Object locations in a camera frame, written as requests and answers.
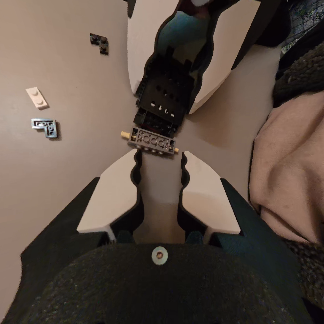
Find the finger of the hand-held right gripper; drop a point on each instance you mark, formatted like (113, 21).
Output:
(222, 55)
(141, 43)

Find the white toy plate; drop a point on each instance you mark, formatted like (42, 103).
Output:
(37, 98)

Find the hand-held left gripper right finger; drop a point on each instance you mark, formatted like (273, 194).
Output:
(210, 200)

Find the black L-shaped toy plate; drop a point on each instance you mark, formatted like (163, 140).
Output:
(46, 126)
(100, 41)

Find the grey desk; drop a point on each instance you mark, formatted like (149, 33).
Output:
(50, 164)

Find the beige sweatshirt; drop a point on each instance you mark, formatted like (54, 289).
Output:
(291, 172)

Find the black toy car chassis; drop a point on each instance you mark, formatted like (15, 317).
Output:
(164, 96)

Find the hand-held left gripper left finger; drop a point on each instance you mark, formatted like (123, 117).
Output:
(111, 197)

